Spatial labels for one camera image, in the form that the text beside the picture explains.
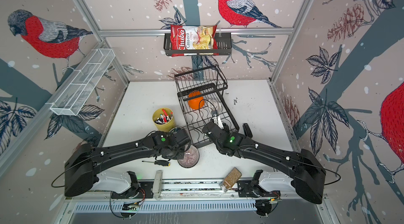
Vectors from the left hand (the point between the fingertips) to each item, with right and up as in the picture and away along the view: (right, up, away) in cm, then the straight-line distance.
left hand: (181, 156), depth 77 cm
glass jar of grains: (+24, -9, -5) cm, 26 cm away
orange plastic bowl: (+7, +25, +23) cm, 35 cm away
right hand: (+16, +13, +3) cm, 21 cm away
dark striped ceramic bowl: (+5, -3, +4) cm, 7 cm away
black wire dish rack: (+15, +39, +17) cm, 45 cm away
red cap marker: (-12, +22, +10) cm, 27 cm away
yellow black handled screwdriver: (-12, -5, +3) cm, 13 cm away
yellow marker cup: (-11, +13, +8) cm, 19 cm away
